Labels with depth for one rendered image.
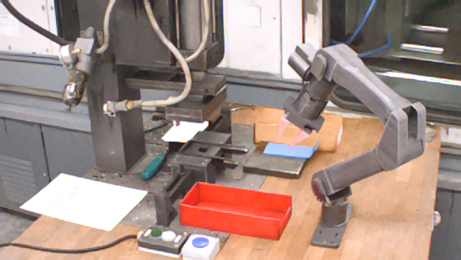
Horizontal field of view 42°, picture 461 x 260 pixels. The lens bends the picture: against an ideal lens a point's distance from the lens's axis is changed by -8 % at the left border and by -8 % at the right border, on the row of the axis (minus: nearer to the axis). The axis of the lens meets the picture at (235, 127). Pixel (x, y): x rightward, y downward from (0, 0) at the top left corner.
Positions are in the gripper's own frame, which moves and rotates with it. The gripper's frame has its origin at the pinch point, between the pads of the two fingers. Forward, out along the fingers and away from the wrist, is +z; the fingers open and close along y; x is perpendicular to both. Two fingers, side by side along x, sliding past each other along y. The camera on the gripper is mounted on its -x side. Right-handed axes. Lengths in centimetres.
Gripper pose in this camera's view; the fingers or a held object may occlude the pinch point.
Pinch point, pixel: (285, 141)
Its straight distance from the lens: 150.6
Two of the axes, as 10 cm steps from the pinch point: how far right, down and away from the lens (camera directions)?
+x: -3.0, 4.0, -8.6
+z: -4.5, 7.4, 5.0
